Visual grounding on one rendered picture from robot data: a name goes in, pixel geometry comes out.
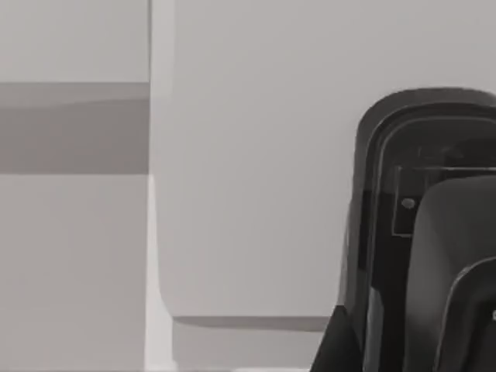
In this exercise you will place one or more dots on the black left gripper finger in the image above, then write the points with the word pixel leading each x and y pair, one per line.
pixel 336 348

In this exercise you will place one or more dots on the black rounded plastic object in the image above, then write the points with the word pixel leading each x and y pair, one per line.
pixel 426 240

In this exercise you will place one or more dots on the pale grey rounded box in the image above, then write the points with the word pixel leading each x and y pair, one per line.
pixel 255 162

